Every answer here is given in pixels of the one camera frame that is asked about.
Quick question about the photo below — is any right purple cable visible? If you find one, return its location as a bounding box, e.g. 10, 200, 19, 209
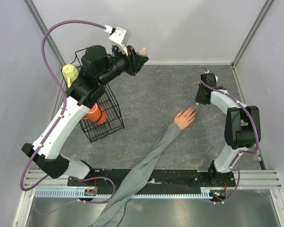
197, 68, 261, 204

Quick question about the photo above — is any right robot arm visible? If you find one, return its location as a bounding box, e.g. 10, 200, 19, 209
195, 68, 261, 186

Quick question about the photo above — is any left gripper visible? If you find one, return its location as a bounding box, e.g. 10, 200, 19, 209
99, 44, 149, 86

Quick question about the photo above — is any purple cable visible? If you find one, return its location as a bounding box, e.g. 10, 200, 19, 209
197, 68, 261, 204
20, 20, 107, 192

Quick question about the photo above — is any grey sleeve forearm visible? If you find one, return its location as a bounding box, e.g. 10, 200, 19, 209
92, 123, 182, 227

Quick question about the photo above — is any yellow mug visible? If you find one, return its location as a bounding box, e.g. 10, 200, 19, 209
62, 64, 79, 88

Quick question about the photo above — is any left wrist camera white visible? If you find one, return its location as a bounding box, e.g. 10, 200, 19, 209
104, 25, 131, 48

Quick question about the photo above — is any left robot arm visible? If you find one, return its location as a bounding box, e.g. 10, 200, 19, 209
22, 45, 149, 186

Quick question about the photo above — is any black wire rack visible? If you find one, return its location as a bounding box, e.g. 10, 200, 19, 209
66, 45, 126, 142

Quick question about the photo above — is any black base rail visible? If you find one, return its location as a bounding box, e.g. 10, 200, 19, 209
67, 169, 236, 195

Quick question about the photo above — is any light blue cable duct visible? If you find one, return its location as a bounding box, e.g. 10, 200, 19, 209
34, 187, 235, 199

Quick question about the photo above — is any nail polish bottle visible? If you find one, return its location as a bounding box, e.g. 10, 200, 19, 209
137, 47, 148, 57

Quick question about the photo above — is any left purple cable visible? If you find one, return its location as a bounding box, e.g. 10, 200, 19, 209
20, 20, 107, 192

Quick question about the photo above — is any orange mug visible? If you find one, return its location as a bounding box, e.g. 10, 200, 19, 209
82, 104, 107, 125

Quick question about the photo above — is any mannequin hand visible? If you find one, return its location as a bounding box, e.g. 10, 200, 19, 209
173, 107, 196, 130

